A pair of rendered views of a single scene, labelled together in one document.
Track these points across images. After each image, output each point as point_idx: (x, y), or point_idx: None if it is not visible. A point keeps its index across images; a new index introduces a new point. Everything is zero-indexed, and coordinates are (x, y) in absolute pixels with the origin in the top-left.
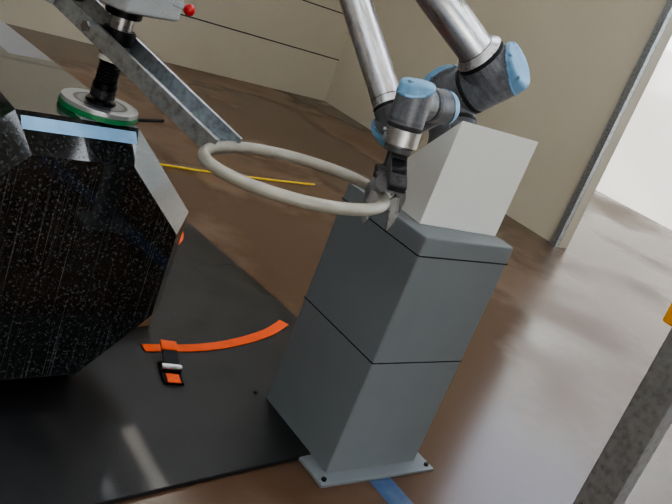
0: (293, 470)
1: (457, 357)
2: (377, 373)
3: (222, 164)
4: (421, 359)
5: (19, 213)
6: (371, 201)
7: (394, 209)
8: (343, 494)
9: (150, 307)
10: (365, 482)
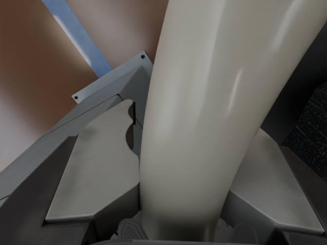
0: None
1: (39, 139)
2: (112, 95)
3: None
4: (71, 120)
5: None
6: (254, 159)
7: (99, 144)
8: (129, 49)
9: (299, 131)
10: (115, 67)
